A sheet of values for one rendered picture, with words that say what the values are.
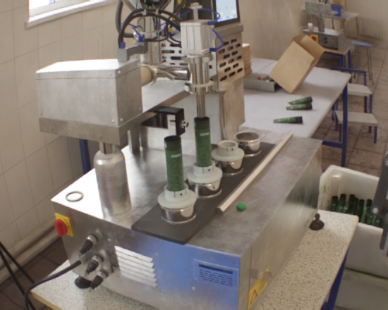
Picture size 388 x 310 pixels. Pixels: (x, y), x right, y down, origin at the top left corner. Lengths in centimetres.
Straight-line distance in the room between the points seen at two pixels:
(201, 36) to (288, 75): 180
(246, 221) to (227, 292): 15
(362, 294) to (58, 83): 137
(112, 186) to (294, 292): 52
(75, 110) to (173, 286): 42
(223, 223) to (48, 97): 47
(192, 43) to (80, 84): 23
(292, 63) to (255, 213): 176
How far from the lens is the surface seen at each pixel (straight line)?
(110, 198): 100
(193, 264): 93
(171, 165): 90
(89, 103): 94
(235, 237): 91
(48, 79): 102
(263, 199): 104
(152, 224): 95
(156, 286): 103
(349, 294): 183
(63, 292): 124
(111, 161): 96
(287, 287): 120
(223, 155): 110
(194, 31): 92
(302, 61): 264
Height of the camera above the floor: 152
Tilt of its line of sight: 25 degrees down
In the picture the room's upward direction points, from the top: 3 degrees counter-clockwise
